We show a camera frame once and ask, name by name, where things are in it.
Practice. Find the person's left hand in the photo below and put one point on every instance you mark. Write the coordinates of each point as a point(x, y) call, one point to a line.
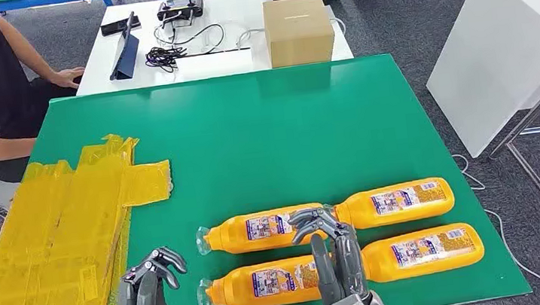
point(66, 77)

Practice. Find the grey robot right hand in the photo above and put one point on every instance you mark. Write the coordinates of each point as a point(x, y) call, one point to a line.
point(349, 263)

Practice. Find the black smartphone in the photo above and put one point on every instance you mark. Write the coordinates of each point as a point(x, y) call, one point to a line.
point(118, 26)

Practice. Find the orange detergent bottle clear cap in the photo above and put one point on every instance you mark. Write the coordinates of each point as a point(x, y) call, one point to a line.
point(233, 235)
point(234, 290)
point(466, 256)
point(436, 206)

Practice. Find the person's left forearm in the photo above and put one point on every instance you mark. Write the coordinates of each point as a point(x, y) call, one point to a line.
point(31, 53)

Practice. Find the tablet in blue case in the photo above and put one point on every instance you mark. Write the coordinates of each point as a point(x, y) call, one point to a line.
point(128, 56)

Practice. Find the black remote controller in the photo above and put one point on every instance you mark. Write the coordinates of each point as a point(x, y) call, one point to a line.
point(179, 8)

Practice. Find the white desk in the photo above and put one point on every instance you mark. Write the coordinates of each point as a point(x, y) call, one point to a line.
point(239, 4)

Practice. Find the brown cardboard box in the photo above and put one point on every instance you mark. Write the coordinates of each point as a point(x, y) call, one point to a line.
point(297, 33)

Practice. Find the white block table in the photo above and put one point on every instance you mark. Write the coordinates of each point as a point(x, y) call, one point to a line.
point(499, 47)

